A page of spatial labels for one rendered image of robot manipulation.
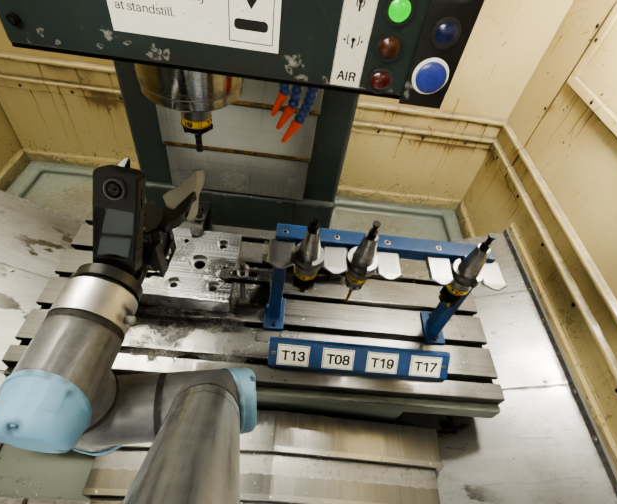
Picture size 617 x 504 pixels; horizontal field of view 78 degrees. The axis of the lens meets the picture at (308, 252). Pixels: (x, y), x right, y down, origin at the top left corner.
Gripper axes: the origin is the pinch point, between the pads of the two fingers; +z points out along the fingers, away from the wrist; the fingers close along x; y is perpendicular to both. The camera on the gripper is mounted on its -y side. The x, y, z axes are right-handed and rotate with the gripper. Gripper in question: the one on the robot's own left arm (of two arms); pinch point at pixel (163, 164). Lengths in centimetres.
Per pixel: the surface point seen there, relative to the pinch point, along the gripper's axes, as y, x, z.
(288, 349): 50, 22, -1
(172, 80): -8.0, -0.1, 8.1
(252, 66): -17.2, 13.0, -3.4
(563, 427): 62, 96, -6
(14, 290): 76, -66, 18
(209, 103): -4.6, 4.3, 9.5
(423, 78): -18.8, 29.9, -3.3
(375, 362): 51, 43, -1
